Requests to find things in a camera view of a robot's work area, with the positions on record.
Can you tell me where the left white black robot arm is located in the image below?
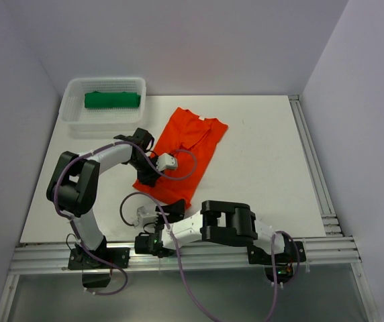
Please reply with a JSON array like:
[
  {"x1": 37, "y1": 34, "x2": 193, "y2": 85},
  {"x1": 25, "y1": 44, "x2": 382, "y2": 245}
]
[{"x1": 46, "y1": 128, "x2": 160, "y2": 268}]

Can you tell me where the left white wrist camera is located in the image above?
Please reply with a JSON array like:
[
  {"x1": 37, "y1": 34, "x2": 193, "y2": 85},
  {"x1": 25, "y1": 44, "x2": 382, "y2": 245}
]
[{"x1": 156, "y1": 153, "x2": 178, "y2": 172}]

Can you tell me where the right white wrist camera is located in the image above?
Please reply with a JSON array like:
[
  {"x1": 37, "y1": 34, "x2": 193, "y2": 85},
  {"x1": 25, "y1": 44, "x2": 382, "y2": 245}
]
[{"x1": 135, "y1": 207, "x2": 158, "y2": 227}]

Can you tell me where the orange polo t shirt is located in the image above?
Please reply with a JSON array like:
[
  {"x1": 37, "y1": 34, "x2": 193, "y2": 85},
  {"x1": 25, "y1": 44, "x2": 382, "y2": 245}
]
[{"x1": 133, "y1": 107, "x2": 228, "y2": 208}]

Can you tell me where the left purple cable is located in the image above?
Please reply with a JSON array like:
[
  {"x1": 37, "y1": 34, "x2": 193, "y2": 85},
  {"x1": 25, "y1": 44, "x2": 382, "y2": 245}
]
[{"x1": 52, "y1": 140, "x2": 199, "y2": 296}]

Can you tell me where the front aluminium rail frame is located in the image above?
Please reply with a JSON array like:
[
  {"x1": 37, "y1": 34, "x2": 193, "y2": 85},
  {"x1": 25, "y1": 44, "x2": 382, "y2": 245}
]
[{"x1": 0, "y1": 234, "x2": 381, "y2": 322}]

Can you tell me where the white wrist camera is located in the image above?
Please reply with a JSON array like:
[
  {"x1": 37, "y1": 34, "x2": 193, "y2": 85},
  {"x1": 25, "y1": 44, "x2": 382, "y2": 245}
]
[
  {"x1": 156, "y1": 153, "x2": 178, "y2": 172},
  {"x1": 135, "y1": 207, "x2": 158, "y2": 227}
]

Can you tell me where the right side aluminium rail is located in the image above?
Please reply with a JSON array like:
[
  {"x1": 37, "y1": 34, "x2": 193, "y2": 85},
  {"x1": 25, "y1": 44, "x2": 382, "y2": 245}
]
[{"x1": 288, "y1": 95, "x2": 352, "y2": 237}]

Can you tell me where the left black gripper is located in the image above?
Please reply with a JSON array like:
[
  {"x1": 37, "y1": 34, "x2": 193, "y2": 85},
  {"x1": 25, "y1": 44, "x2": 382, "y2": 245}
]
[{"x1": 129, "y1": 155, "x2": 164, "y2": 188}]

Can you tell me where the rolled green t shirt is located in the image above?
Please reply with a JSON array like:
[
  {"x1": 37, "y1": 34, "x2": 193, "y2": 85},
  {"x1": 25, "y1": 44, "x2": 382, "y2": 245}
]
[{"x1": 84, "y1": 91, "x2": 141, "y2": 109}]

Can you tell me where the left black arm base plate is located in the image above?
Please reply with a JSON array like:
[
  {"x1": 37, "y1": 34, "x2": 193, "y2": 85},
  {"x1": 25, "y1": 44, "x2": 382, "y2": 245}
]
[{"x1": 67, "y1": 247, "x2": 130, "y2": 270}]

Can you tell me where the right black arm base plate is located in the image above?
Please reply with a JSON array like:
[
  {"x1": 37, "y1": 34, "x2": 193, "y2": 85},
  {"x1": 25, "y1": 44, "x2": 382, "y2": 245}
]
[{"x1": 247, "y1": 241, "x2": 307, "y2": 266}]

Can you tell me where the white perforated plastic basket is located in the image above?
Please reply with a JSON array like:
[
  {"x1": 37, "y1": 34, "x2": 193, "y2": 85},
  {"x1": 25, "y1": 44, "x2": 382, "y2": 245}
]
[{"x1": 59, "y1": 77, "x2": 146, "y2": 132}]

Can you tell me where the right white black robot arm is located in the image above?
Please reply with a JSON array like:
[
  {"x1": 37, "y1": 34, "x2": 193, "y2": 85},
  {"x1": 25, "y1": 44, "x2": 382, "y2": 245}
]
[{"x1": 134, "y1": 199, "x2": 291, "y2": 262}]

